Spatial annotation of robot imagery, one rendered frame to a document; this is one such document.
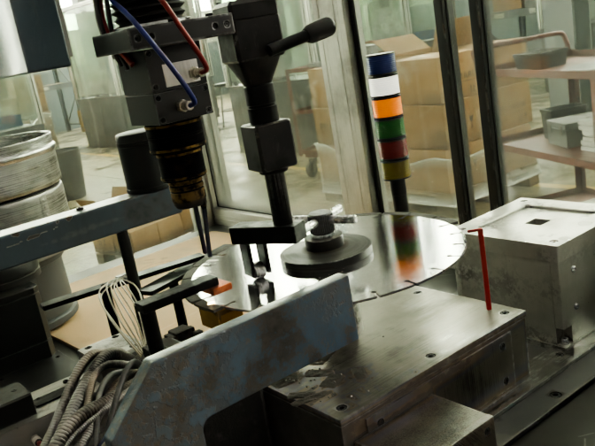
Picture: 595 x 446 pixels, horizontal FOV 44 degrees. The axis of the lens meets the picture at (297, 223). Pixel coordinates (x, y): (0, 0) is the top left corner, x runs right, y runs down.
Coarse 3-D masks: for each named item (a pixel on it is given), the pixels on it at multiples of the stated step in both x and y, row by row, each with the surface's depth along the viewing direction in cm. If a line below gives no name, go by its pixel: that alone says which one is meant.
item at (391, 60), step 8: (368, 56) 109; (376, 56) 108; (384, 56) 108; (392, 56) 109; (368, 64) 109; (376, 64) 108; (384, 64) 108; (392, 64) 109; (368, 72) 110; (376, 72) 109; (384, 72) 108; (392, 72) 109
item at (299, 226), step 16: (272, 176) 79; (272, 192) 79; (272, 208) 80; (288, 208) 80; (240, 224) 84; (256, 224) 83; (272, 224) 82; (288, 224) 80; (304, 224) 81; (240, 240) 83; (256, 240) 82; (272, 240) 81; (288, 240) 80
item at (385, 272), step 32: (352, 224) 100; (384, 224) 98; (416, 224) 95; (448, 224) 93; (224, 256) 96; (256, 256) 94; (384, 256) 85; (416, 256) 83; (448, 256) 82; (256, 288) 82; (288, 288) 80; (352, 288) 76; (384, 288) 75
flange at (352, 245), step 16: (304, 240) 94; (320, 240) 87; (336, 240) 87; (352, 240) 89; (368, 240) 89; (288, 256) 88; (304, 256) 86; (320, 256) 85; (336, 256) 85; (352, 256) 84
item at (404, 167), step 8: (392, 160) 113; (400, 160) 112; (408, 160) 113; (384, 168) 113; (392, 168) 112; (400, 168) 112; (408, 168) 113; (384, 176) 114; (392, 176) 113; (400, 176) 113; (408, 176) 113
